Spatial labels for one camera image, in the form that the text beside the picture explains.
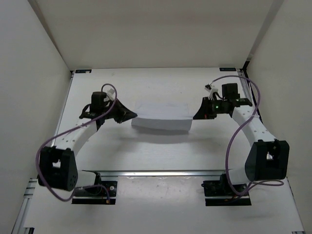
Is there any right aluminium frame rail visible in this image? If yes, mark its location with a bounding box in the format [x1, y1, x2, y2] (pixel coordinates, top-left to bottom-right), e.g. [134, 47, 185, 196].
[237, 68, 280, 176]

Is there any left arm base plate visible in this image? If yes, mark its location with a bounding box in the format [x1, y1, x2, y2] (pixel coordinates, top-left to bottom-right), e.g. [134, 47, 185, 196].
[72, 179, 118, 205]

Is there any aluminium frame rail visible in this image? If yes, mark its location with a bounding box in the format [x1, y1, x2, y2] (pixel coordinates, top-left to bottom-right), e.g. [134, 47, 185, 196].
[39, 70, 75, 175]
[237, 68, 280, 176]

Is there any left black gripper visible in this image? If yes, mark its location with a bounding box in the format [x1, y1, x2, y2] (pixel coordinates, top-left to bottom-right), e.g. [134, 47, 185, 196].
[101, 98, 137, 123]

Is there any blue corner label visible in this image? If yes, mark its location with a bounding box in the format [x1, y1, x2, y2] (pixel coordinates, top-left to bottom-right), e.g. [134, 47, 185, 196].
[219, 67, 236, 72]
[75, 69, 92, 74]

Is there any left aluminium frame rail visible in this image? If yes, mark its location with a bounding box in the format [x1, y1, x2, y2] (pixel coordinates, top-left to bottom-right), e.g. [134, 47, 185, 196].
[39, 70, 75, 175]

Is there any right blue corner label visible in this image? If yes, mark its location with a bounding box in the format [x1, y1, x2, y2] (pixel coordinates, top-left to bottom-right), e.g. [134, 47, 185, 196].
[219, 67, 236, 72]

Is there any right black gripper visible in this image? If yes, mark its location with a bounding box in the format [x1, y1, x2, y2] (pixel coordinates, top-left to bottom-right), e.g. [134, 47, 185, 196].
[193, 97, 228, 119]

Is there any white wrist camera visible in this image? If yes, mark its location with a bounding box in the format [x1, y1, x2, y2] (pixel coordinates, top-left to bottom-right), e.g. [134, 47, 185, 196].
[106, 88, 116, 101]
[205, 83, 219, 100]

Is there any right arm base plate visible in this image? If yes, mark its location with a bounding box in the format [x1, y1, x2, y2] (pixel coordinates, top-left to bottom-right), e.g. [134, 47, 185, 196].
[201, 175, 252, 207]

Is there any left blue corner label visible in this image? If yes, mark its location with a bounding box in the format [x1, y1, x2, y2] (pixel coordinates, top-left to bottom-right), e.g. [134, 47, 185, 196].
[75, 69, 92, 74]

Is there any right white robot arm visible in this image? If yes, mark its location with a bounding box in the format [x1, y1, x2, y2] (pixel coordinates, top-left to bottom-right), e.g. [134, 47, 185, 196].
[193, 83, 290, 195]

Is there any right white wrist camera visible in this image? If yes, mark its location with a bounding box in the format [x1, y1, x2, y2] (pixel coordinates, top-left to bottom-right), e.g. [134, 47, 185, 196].
[205, 83, 219, 100]

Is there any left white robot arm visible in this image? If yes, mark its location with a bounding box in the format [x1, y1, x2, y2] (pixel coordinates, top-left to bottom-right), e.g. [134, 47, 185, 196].
[39, 90, 137, 195]

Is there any white fabric skirt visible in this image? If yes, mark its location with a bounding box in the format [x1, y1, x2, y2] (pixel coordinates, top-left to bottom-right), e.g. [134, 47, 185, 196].
[131, 102, 193, 132]

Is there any front aluminium rail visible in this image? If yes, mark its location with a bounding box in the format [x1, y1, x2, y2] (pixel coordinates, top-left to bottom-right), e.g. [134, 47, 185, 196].
[89, 170, 225, 177]

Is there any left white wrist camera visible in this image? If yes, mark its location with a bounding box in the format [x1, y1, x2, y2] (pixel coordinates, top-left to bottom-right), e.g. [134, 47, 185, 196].
[106, 88, 116, 101]

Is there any white front cover board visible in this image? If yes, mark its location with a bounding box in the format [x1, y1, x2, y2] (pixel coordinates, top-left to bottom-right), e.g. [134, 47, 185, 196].
[24, 177, 304, 234]

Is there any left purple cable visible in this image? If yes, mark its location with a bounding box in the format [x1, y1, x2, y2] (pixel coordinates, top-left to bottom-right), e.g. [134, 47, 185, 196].
[36, 84, 119, 204]

